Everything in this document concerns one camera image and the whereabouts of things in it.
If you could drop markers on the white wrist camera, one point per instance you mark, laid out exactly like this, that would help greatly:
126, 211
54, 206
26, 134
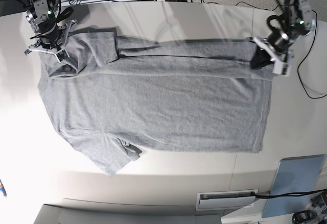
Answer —
62, 55
282, 68

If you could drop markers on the blue-grey flat panel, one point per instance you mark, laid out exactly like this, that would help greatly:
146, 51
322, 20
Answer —
297, 174

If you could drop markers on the blue orange tool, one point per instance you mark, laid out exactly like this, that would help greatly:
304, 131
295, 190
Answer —
2, 190

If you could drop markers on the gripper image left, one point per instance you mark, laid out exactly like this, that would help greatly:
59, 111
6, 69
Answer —
52, 41

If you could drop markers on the white cable tray box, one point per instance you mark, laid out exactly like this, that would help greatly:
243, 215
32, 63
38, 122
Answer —
210, 201

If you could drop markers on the black device bottom right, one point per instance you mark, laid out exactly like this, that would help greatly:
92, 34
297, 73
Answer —
305, 216

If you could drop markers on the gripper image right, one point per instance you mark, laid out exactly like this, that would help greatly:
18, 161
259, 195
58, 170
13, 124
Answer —
277, 43

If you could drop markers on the grey T-shirt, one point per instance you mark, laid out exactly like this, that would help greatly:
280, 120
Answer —
112, 96

